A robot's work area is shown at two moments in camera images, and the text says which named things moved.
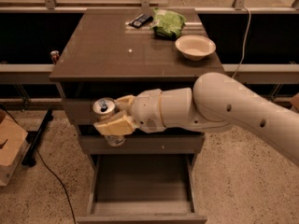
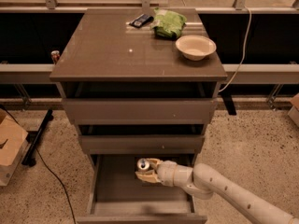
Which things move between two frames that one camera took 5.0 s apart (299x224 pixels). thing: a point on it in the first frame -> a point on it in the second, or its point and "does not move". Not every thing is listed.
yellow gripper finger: x=118 y=124 -> x=148 y=175
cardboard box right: x=295 y=103 does not move
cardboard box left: x=14 y=141 does not move
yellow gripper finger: x=125 y=104 -> x=153 y=162
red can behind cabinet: x=54 y=55 does not move
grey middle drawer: x=144 y=144 does not move
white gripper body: x=146 y=110 -> x=167 y=173
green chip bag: x=166 y=24 does not move
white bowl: x=195 y=47 does not move
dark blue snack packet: x=141 y=21 does not move
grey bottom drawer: x=142 y=189 does not move
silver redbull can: x=105 y=108 -> x=143 y=163
